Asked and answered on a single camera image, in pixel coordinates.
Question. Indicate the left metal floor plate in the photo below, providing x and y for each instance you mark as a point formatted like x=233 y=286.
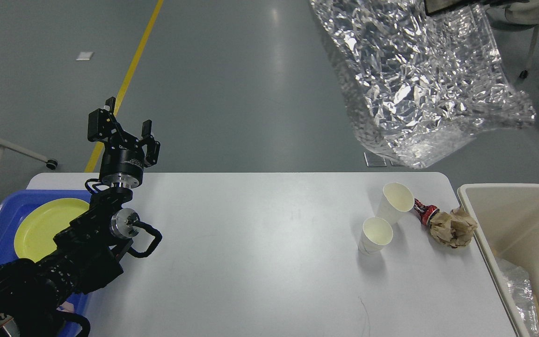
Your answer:
x=373 y=160

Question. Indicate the pink mug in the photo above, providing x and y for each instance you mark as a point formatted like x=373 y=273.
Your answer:
x=66 y=307

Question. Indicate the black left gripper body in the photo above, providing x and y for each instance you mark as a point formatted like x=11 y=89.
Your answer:
x=122 y=165

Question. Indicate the white paper cup front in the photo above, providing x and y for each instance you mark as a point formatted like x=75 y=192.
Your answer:
x=376 y=233

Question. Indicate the clear silver foil bag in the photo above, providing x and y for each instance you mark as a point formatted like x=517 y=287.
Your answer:
x=519 y=285

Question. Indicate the crushed red soda can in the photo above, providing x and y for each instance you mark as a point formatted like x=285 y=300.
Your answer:
x=425 y=212

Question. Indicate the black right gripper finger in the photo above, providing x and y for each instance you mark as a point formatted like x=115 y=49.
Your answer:
x=436 y=7

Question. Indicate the silver foil wrapper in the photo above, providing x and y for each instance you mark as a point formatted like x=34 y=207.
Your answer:
x=417 y=88

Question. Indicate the blue plastic tray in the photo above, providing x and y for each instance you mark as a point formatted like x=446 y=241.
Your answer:
x=30 y=292

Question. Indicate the white chair top right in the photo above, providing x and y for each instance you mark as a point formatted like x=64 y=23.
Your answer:
x=516 y=15

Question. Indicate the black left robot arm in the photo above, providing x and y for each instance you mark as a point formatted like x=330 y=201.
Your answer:
x=88 y=252

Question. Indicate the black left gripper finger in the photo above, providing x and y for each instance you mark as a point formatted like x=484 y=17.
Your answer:
x=149 y=144
x=103 y=127

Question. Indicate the small white cup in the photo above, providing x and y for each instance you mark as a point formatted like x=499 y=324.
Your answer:
x=395 y=201

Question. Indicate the beige plastic bin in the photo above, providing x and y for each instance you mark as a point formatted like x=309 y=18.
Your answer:
x=508 y=227

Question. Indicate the yellow plastic plate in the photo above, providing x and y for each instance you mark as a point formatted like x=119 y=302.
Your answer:
x=34 y=238

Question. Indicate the brown paper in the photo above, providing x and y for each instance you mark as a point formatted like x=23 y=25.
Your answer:
x=453 y=229

